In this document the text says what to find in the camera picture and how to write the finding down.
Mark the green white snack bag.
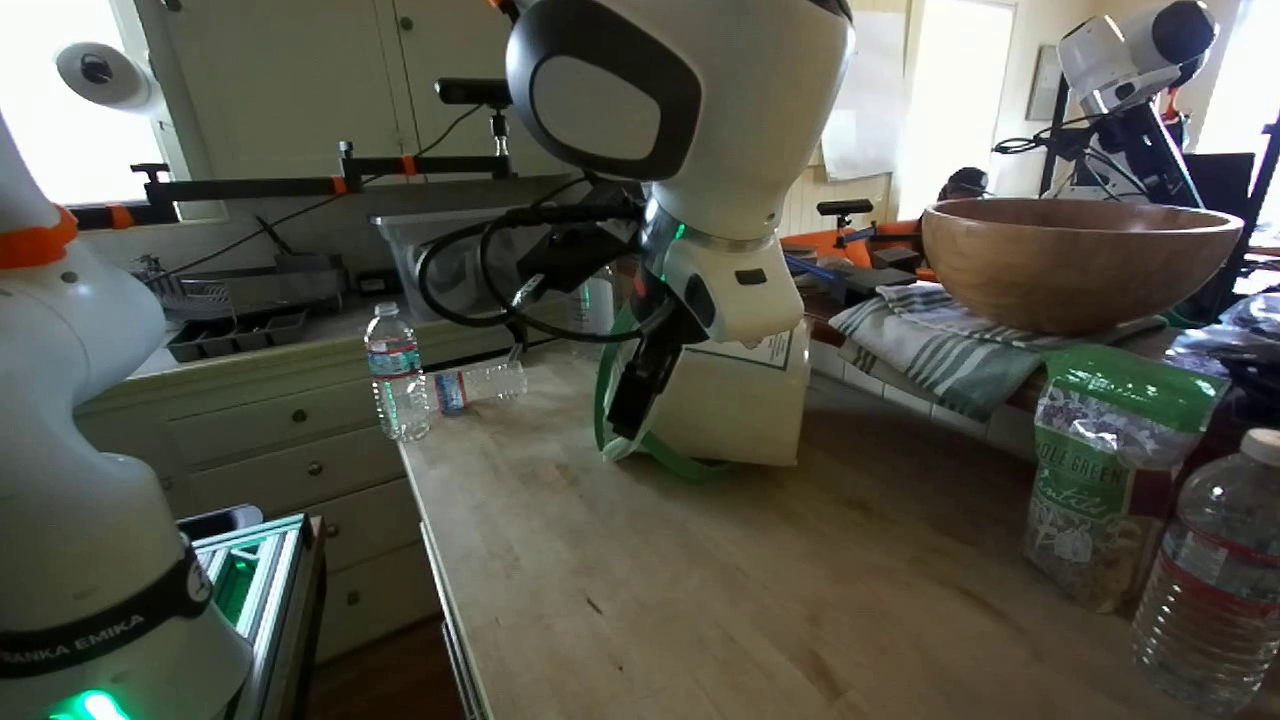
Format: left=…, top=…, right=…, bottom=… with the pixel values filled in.
left=1020, top=341, right=1233, bottom=620

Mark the small clear water bottle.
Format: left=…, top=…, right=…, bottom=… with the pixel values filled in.
left=361, top=300, right=442, bottom=445

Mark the dark crumpled bag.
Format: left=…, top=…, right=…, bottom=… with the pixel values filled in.
left=1159, top=285, right=1280, bottom=433

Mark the large clear water bottle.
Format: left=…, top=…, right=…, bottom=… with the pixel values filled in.
left=1128, top=425, right=1280, bottom=718

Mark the clear bottle blue red label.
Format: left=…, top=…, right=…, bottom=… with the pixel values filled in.
left=431, top=353, right=535, bottom=421

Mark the white paper sheet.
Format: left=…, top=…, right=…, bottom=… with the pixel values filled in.
left=815, top=7, right=912, bottom=186

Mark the metal box with green light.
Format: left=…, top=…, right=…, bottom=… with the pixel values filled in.
left=178, top=499, right=332, bottom=720

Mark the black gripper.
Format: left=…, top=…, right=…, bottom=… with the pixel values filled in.
left=604, top=300, right=712, bottom=449

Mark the striped folded paper bag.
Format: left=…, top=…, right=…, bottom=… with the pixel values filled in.
left=826, top=280, right=1071, bottom=425

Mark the clear plastic storage container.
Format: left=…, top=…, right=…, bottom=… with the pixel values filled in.
left=371, top=205, right=535, bottom=332

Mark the black camera on stand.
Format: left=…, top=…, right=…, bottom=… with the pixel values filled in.
left=431, top=75, right=522, bottom=170

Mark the black rail with orange clamps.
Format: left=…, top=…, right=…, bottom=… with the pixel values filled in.
left=130, top=136, right=516, bottom=211

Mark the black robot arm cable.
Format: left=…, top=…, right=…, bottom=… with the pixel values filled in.
left=413, top=175, right=661, bottom=348

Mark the cream cabinet with drawers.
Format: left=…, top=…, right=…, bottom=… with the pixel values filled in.
left=72, top=318, right=535, bottom=669

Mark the dark dish rack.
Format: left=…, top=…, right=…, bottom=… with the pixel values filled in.
left=160, top=255, right=354, bottom=368

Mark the large wooden bowl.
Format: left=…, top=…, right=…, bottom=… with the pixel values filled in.
left=917, top=195, right=1249, bottom=341

